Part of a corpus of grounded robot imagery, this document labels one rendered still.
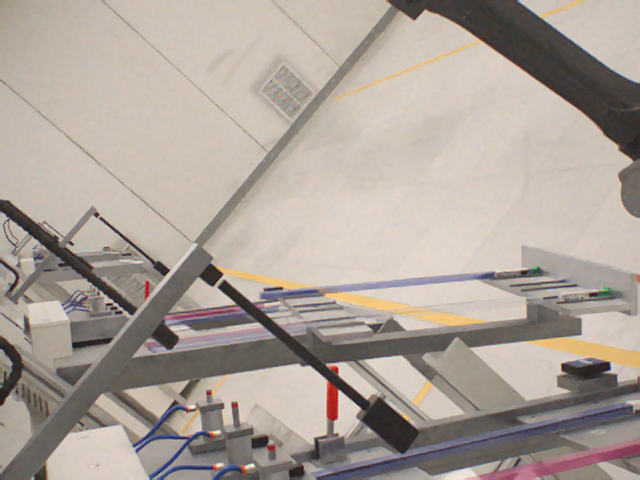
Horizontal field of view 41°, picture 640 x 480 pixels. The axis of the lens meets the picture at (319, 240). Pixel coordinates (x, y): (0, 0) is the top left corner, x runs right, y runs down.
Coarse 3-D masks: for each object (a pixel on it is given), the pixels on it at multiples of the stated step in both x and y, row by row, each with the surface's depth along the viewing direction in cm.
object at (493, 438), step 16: (560, 416) 99; (576, 416) 98; (592, 416) 99; (608, 416) 99; (496, 432) 95; (512, 432) 95; (528, 432) 96; (544, 432) 97; (432, 448) 92; (448, 448) 92; (464, 448) 93; (480, 448) 94; (352, 464) 90; (368, 464) 89; (384, 464) 90; (400, 464) 91
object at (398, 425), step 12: (372, 396) 63; (372, 408) 62; (384, 408) 62; (360, 420) 62; (372, 420) 62; (384, 420) 62; (396, 420) 62; (384, 432) 62; (396, 432) 62; (408, 432) 63; (396, 444) 62; (408, 444) 63
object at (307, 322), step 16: (448, 304) 125; (464, 304) 125; (480, 304) 125; (496, 304) 126; (512, 304) 127; (528, 304) 127; (288, 320) 119; (304, 320) 119; (320, 320) 120; (336, 320) 120; (352, 320) 121; (368, 320) 121
